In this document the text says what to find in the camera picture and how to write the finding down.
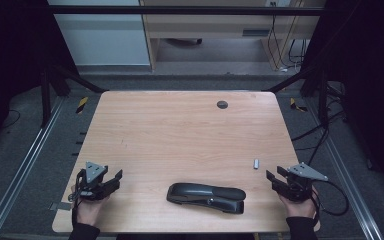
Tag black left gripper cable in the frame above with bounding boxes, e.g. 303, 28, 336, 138
67, 169, 86, 228

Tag grey tape piece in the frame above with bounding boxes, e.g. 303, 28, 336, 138
49, 201, 73, 212

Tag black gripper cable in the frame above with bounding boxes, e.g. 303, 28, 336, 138
309, 179, 351, 222
67, 169, 86, 228

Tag black horizontal frame bar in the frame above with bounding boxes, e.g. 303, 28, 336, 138
45, 4, 328, 16

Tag dark low object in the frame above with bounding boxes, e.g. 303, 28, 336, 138
165, 37, 203, 47

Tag black hanging cables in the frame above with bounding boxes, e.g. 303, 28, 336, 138
287, 38, 310, 69

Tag white cabinet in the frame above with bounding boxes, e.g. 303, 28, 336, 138
46, 0, 152, 67

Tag black floor cables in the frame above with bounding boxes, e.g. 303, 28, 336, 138
290, 81, 347, 168

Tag person's right hand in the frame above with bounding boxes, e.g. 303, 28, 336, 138
277, 187, 319, 220

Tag yellow cable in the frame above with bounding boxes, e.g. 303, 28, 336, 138
267, 0, 305, 71

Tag person's left hand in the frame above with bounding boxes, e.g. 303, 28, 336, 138
74, 196, 111, 227

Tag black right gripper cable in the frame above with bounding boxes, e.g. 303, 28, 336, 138
309, 179, 351, 222

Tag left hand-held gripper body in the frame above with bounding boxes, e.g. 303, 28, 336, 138
76, 161, 110, 202

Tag black frame strut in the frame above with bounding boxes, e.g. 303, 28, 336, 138
50, 63, 107, 95
265, 65, 318, 94

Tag black stapler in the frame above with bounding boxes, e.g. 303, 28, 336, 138
165, 181, 247, 215

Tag thin black floor cable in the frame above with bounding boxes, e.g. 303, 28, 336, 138
1, 109, 22, 130

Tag aluminium floor rail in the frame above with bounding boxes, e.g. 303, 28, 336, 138
0, 95, 65, 240
303, 99, 384, 240

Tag black curtain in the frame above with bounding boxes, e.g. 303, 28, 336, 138
0, 0, 81, 158
301, 0, 384, 201

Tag yellow black striped tape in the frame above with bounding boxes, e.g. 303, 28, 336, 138
289, 97, 308, 113
75, 96, 90, 115

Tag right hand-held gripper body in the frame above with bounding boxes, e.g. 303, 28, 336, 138
278, 161, 330, 203

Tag black frame post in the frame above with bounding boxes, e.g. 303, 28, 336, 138
40, 68, 52, 128
317, 68, 330, 128

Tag light wooden desk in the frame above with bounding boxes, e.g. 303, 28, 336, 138
139, 0, 327, 72

